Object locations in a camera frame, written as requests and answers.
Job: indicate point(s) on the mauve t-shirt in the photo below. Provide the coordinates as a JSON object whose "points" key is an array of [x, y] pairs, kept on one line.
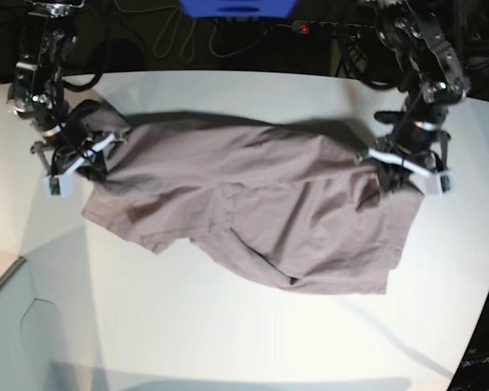
{"points": [[279, 207]]}

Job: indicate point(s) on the black power strip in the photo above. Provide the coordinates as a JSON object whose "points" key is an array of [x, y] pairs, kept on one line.
{"points": [[328, 29]]}

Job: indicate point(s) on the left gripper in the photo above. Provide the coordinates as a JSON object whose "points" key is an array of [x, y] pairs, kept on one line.
{"points": [[416, 144]]}

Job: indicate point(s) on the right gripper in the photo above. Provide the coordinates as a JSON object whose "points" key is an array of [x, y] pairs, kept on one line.
{"points": [[76, 148]]}

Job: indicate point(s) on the blue plastic bin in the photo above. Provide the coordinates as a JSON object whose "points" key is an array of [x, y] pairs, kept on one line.
{"points": [[237, 8]]}

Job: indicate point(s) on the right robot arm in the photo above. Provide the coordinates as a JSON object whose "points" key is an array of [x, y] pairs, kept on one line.
{"points": [[37, 90]]}

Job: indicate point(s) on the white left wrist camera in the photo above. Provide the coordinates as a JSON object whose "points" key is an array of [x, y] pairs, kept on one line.
{"points": [[439, 183]]}

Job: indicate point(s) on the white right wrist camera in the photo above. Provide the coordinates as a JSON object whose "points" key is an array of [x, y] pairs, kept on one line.
{"points": [[58, 185]]}

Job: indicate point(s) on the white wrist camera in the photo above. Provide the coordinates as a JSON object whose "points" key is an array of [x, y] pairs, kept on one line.
{"points": [[58, 185], [439, 183]]}

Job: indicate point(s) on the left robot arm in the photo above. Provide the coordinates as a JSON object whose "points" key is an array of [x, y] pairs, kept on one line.
{"points": [[433, 80]]}

